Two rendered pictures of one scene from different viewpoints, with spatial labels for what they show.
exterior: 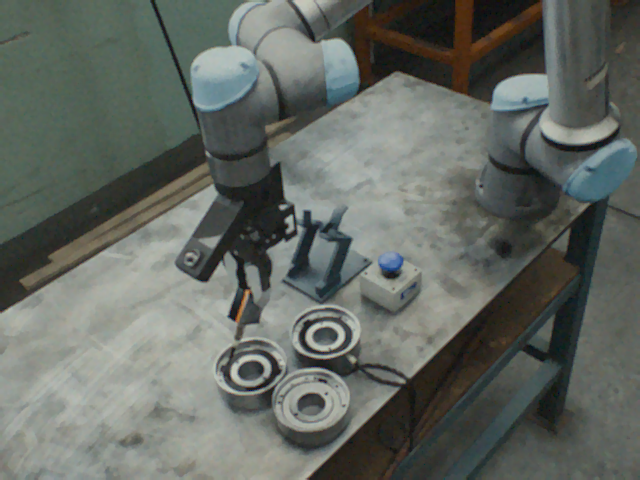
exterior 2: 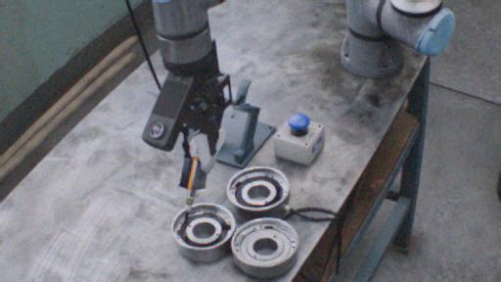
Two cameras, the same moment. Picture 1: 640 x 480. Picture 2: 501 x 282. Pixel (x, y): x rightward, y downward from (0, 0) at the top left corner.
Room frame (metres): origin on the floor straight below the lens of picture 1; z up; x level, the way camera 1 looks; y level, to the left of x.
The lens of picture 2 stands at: (-0.05, 0.20, 1.64)
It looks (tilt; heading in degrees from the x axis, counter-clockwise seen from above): 40 degrees down; 347
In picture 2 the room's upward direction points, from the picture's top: 6 degrees counter-clockwise
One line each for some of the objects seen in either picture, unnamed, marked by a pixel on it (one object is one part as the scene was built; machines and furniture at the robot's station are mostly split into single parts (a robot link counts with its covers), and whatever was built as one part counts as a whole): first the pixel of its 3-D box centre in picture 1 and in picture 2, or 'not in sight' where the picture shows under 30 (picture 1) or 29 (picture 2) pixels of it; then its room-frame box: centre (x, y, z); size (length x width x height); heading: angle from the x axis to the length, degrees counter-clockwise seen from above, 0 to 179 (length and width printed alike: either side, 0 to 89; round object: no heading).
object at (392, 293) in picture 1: (393, 279); (300, 138); (0.88, -0.11, 0.82); 0.08 x 0.07 x 0.05; 133
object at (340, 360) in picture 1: (325, 339); (258, 196); (0.77, 0.00, 0.82); 0.10 x 0.10 x 0.04
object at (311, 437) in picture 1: (311, 407); (265, 250); (0.64, 0.03, 0.82); 0.10 x 0.10 x 0.04
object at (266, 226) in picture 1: (251, 208); (194, 83); (0.77, 0.08, 1.07); 0.09 x 0.08 x 0.12; 134
